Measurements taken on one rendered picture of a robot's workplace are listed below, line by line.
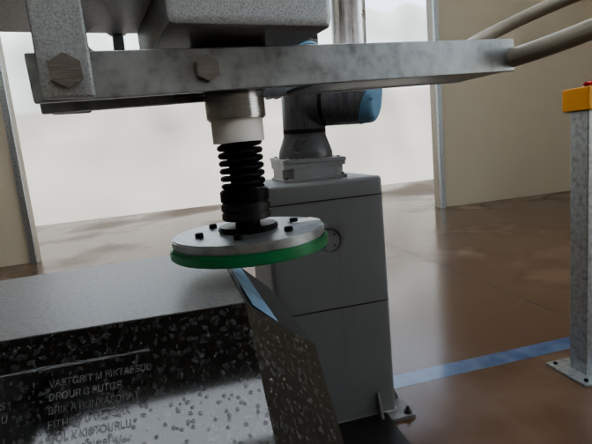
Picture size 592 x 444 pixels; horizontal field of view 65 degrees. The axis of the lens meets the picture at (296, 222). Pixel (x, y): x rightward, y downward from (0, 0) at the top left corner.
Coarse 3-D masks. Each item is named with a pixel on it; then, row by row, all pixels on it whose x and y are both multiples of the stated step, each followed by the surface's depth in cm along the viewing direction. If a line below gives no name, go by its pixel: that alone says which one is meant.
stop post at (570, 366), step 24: (576, 96) 164; (576, 120) 168; (576, 144) 169; (576, 168) 171; (576, 192) 172; (576, 216) 173; (576, 240) 175; (576, 264) 176; (576, 288) 178; (576, 312) 179; (576, 336) 181; (576, 360) 182
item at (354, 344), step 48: (288, 192) 146; (336, 192) 150; (336, 240) 153; (384, 240) 157; (288, 288) 151; (336, 288) 155; (384, 288) 159; (336, 336) 157; (384, 336) 162; (336, 384) 159; (384, 384) 164
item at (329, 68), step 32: (32, 64) 48; (64, 64) 46; (96, 64) 50; (128, 64) 51; (160, 64) 53; (192, 64) 54; (224, 64) 56; (256, 64) 57; (288, 64) 59; (320, 64) 61; (352, 64) 63; (384, 64) 65; (416, 64) 67; (448, 64) 70; (480, 64) 72; (96, 96) 50; (128, 96) 52; (160, 96) 64
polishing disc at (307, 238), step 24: (192, 240) 61; (216, 240) 59; (240, 240) 58; (264, 240) 57; (288, 240) 57; (312, 240) 60; (192, 264) 57; (216, 264) 56; (240, 264) 55; (264, 264) 56
